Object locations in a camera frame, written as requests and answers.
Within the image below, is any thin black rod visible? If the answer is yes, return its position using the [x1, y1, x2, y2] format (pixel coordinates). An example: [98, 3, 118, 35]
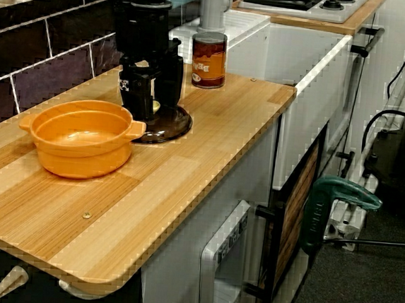
[322, 234, 405, 252]

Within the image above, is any brown beans can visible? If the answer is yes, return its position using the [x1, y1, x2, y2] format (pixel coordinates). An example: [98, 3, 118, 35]
[187, 30, 230, 91]

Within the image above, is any thick black cable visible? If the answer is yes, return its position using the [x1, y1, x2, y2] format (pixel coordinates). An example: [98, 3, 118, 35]
[361, 107, 405, 150]

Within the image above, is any white sink unit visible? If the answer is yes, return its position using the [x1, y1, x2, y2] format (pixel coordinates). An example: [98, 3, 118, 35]
[155, 5, 356, 197]

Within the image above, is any orange plastic pot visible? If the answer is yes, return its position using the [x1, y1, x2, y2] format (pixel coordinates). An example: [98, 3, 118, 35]
[14, 93, 149, 185]

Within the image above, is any aluminium frame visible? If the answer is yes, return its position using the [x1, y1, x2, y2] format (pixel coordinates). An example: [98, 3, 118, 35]
[322, 25, 405, 256]

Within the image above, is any white kitchen cabinet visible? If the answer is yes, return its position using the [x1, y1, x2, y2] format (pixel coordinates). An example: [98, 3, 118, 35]
[138, 105, 281, 303]

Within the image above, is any wooden cabinet door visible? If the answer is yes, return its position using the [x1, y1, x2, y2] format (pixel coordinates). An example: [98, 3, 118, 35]
[272, 141, 322, 292]

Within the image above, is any black cabinet handle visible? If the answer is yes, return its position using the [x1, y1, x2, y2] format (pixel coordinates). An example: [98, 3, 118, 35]
[242, 199, 287, 303]

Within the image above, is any brown lid with yellow knob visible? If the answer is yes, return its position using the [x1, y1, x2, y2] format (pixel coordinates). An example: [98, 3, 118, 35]
[131, 98, 196, 148]

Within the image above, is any white stove top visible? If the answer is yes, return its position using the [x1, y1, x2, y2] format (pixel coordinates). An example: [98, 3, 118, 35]
[237, 0, 373, 27]

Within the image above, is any white wooden peg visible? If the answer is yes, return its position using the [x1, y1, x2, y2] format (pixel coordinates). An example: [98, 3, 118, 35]
[0, 263, 31, 303]
[57, 278, 107, 302]

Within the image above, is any grey dispenser panel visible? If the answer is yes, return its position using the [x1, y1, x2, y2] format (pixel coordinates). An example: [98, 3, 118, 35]
[196, 196, 253, 303]

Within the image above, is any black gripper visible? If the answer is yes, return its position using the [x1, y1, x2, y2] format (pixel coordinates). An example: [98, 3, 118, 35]
[105, 4, 191, 125]

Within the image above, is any black oven handle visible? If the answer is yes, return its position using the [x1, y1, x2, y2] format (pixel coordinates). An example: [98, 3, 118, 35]
[334, 25, 386, 181]

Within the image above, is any grey curved faucet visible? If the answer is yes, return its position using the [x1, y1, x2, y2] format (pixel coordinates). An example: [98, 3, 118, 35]
[196, 0, 235, 36]

